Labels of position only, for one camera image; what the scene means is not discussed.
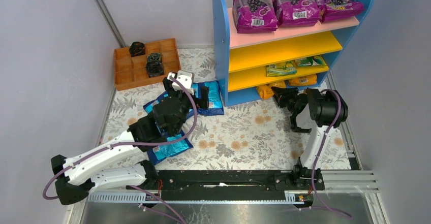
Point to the orange mango candy bag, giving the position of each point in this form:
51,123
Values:
265,91

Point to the black tape roll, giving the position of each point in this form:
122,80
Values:
137,49
154,57
154,69

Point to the large blue candy bag front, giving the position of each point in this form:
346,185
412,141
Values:
160,153

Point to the blue candy bag right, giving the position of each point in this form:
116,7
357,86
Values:
215,102

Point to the black tape roll front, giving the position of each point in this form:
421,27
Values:
154,69

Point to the middle purple candy bag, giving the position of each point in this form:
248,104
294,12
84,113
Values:
291,13

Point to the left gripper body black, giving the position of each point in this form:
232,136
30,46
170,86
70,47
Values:
187,97

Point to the blue candy bag middle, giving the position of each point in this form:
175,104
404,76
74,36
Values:
148,107

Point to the black tape roll back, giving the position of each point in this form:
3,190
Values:
137,49

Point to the blue shelf unit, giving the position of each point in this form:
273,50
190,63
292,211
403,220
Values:
241,59

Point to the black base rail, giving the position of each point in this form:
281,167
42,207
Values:
217,185

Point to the orange candy bag under shelf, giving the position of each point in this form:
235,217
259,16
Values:
303,80

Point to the floral table mat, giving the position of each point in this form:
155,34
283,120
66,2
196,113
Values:
249,136

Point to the left purple candy bag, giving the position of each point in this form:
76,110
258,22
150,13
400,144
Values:
254,16

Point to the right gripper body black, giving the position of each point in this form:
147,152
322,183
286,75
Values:
293,102

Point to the right purple candy bag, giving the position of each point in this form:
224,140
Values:
331,10

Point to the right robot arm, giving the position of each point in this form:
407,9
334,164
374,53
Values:
316,113

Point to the yellow green Fox's candy bag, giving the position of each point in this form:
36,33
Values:
280,69

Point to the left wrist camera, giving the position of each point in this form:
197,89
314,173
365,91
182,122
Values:
185,78

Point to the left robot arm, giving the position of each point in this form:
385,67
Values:
167,125

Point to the black tape roll middle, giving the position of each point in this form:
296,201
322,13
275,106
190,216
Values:
154,57

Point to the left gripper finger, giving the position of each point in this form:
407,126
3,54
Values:
204,99
168,85

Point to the wooden compartment tray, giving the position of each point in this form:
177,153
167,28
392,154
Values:
130,72

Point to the purple candy bag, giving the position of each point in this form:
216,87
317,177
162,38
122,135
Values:
291,13
331,10
254,16

